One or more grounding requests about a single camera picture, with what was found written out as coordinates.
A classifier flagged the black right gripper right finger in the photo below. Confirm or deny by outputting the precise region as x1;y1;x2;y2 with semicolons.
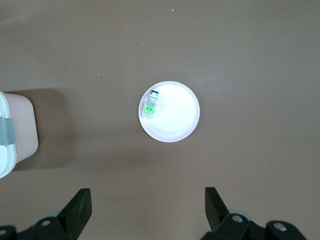
199;186;308;240

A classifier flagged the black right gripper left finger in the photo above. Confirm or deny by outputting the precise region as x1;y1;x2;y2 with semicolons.
0;187;93;240

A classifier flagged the white lidded storage box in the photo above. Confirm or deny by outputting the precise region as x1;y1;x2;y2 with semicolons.
0;90;39;179

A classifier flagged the pink round plate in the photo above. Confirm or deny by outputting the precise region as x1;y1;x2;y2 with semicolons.
138;80;201;143

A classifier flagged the grey box latch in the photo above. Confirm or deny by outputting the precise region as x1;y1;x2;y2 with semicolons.
0;117;15;146

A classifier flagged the brown table cover mat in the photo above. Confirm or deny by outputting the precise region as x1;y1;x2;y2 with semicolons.
0;0;320;240

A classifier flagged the green and grey switch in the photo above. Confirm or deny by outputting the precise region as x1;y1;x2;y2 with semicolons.
141;89;161;120

